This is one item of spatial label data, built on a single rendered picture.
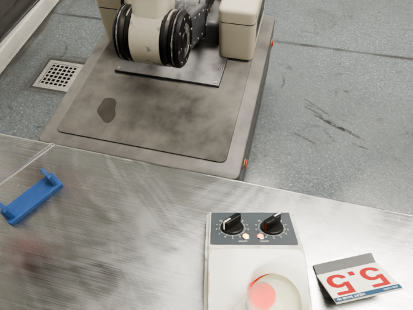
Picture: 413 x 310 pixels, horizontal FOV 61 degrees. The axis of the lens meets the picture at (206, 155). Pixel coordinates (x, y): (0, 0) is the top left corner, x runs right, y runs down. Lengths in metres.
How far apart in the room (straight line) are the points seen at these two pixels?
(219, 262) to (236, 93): 0.87
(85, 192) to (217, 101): 0.71
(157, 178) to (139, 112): 0.64
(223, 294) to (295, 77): 1.52
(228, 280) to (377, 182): 1.21
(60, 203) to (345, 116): 1.38
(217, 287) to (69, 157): 0.37
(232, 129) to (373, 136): 0.77
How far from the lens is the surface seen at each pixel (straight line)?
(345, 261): 0.57
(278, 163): 1.52
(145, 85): 1.30
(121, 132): 1.18
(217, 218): 0.53
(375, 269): 0.57
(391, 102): 1.88
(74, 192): 0.64
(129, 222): 0.58
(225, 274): 0.45
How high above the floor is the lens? 1.27
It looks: 56 degrees down
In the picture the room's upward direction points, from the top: 4 degrees counter-clockwise
